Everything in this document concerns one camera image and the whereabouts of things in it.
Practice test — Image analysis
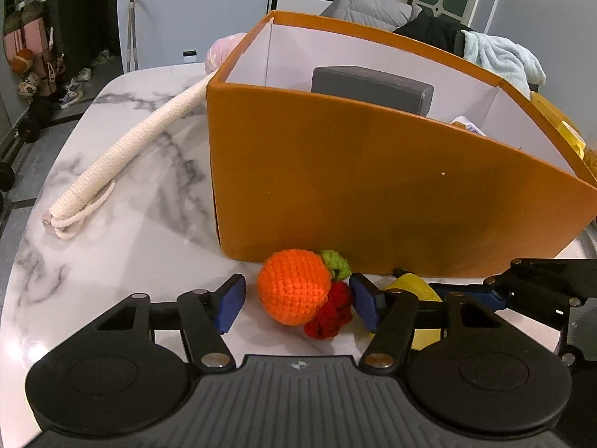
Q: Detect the spotted ball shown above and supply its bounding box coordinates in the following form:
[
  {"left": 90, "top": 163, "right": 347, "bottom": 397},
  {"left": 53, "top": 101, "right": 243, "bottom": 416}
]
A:
[{"left": 19, "top": 72, "right": 44, "bottom": 102}]

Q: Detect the crocheted red berry green leaf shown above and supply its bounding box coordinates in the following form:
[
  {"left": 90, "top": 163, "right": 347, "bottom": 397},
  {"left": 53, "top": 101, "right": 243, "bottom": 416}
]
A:
[{"left": 304, "top": 249, "right": 354, "bottom": 340}]

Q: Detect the black garment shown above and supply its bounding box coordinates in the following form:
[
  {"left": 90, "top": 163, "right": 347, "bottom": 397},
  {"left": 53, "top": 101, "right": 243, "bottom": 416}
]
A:
[{"left": 392, "top": 9, "right": 474, "bottom": 57}]

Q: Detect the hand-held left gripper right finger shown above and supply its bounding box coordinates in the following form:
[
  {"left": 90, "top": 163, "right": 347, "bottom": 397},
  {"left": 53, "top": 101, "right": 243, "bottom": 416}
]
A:
[{"left": 349, "top": 273, "right": 503, "bottom": 370}]

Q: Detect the orange storage box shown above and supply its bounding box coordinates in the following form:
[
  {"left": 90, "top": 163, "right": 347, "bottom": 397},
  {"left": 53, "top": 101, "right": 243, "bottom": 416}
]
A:
[{"left": 205, "top": 9, "right": 597, "bottom": 278}]

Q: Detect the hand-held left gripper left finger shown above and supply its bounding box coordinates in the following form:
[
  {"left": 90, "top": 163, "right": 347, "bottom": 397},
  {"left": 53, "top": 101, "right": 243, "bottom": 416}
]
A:
[{"left": 96, "top": 273, "right": 248, "bottom": 370}]

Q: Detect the basketball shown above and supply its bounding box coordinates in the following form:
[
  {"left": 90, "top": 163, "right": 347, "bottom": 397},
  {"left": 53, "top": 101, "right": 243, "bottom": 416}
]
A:
[{"left": 8, "top": 48, "right": 35, "bottom": 74}]

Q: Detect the light blue towel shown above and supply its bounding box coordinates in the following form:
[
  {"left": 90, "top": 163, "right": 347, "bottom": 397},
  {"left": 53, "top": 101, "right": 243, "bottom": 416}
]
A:
[{"left": 462, "top": 30, "right": 547, "bottom": 99}]

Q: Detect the crocheted orange fruit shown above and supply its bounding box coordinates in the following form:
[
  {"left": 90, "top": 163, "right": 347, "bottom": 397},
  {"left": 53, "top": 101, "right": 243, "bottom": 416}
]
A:
[{"left": 257, "top": 248, "right": 333, "bottom": 326}]

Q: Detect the pink yarn ball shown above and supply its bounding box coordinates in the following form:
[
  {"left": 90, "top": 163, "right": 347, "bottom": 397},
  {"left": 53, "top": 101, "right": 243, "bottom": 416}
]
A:
[{"left": 205, "top": 32, "right": 248, "bottom": 75}]

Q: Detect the metal crutch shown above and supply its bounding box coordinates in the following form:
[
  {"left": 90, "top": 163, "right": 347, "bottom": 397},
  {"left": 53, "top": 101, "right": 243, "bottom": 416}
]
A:
[{"left": 122, "top": 0, "right": 141, "bottom": 73}]

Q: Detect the grey jacket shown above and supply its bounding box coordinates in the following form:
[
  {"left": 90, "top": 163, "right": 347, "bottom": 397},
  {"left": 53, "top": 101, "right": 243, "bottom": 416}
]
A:
[{"left": 319, "top": 0, "right": 423, "bottom": 33}]

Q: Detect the white yellow packet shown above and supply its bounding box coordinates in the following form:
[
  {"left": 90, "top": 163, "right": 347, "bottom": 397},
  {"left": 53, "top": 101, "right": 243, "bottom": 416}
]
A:
[{"left": 450, "top": 116, "right": 488, "bottom": 137}]

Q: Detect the dark grey box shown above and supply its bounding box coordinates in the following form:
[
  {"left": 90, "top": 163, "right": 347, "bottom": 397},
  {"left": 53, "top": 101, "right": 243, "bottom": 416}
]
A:
[{"left": 311, "top": 65, "right": 435, "bottom": 116}]

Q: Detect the cream rope-wrapped stick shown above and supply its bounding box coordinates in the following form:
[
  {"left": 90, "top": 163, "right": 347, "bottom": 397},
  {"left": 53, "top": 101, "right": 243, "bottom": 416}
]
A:
[{"left": 42, "top": 72, "right": 220, "bottom": 242}]

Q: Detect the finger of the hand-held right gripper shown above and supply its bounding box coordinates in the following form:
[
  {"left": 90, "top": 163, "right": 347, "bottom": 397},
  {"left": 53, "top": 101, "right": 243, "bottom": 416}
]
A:
[
  {"left": 443, "top": 284, "right": 575, "bottom": 324},
  {"left": 428, "top": 258, "right": 597, "bottom": 299}
]

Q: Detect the yellow toy banana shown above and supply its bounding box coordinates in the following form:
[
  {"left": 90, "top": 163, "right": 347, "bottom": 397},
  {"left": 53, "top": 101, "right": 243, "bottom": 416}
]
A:
[{"left": 368, "top": 268, "right": 445, "bottom": 351}]

